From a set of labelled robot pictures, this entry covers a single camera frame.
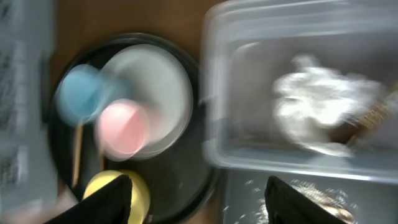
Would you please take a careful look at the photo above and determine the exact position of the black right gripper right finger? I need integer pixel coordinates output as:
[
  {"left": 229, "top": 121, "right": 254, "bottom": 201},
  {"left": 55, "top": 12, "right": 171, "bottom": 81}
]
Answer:
[{"left": 264, "top": 175, "right": 347, "bottom": 224}]

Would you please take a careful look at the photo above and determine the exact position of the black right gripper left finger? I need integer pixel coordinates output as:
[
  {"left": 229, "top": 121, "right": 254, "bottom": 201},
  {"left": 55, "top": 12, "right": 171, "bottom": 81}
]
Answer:
[{"left": 46, "top": 174, "right": 132, "bottom": 224}]

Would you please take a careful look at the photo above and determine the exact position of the yellow plastic bowl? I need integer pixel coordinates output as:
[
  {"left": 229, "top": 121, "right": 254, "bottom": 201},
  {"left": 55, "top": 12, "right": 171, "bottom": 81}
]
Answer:
[{"left": 83, "top": 170, "right": 150, "bottom": 224}]

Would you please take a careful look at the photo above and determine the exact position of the food scraps pile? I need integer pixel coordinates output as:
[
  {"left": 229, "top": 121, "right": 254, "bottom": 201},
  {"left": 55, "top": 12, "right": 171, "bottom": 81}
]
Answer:
[{"left": 251, "top": 179, "right": 358, "bottom": 224}]

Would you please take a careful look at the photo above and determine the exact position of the pink plastic cup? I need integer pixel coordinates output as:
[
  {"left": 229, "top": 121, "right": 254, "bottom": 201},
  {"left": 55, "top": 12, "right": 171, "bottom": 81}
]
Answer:
[{"left": 95, "top": 99, "right": 164, "bottom": 161}]

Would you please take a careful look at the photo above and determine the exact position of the gold foil wrapper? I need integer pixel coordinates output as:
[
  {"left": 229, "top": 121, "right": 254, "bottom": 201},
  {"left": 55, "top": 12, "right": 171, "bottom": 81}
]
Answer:
[{"left": 328, "top": 85, "right": 397, "bottom": 144}]

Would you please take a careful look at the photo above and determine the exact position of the black rectangular tray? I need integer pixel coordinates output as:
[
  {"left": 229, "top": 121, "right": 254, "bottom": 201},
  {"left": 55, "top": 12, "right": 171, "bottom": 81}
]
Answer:
[{"left": 221, "top": 170, "right": 397, "bottom": 223}]

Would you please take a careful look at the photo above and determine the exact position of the wooden chopstick right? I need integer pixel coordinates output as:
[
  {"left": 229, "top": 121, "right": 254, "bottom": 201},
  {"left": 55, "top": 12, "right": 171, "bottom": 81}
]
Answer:
[{"left": 99, "top": 149, "right": 105, "bottom": 170}]

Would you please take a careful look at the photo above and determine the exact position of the wooden chopstick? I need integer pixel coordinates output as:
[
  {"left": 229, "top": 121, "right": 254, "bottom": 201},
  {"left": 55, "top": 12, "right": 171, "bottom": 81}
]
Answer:
[
  {"left": 99, "top": 149, "right": 105, "bottom": 170},
  {"left": 72, "top": 123, "right": 84, "bottom": 188}
]

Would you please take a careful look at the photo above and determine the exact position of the round black tray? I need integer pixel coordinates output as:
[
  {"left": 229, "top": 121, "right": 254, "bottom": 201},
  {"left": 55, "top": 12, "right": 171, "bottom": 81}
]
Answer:
[{"left": 48, "top": 33, "right": 218, "bottom": 223}]

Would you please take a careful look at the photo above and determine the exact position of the wooden chopstick left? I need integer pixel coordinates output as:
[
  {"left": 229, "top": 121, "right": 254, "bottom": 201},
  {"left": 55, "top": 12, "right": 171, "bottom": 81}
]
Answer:
[{"left": 72, "top": 123, "right": 84, "bottom": 188}]

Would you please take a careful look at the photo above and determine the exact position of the crumpled white paper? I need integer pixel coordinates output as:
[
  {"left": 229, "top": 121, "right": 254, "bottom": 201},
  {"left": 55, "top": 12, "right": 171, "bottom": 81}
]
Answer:
[{"left": 273, "top": 54, "right": 386, "bottom": 157}]

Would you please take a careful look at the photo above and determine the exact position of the blue plastic cup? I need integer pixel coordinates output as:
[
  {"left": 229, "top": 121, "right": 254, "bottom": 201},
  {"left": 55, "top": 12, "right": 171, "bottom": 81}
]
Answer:
[{"left": 55, "top": 64, "right": 104, "bottom": 126}]

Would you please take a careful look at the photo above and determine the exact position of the light grey plate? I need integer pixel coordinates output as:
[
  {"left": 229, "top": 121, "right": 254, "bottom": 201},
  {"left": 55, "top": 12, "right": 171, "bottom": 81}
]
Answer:
[{"left": 102, "top": 44, "right": 193, "bottom": 160}]

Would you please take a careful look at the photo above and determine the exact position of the clear plastic bin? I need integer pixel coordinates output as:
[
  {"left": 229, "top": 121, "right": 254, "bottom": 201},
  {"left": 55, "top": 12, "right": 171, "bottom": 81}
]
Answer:
[{"left": 201, "top": 1, "right": 397, "bottom": 183}]

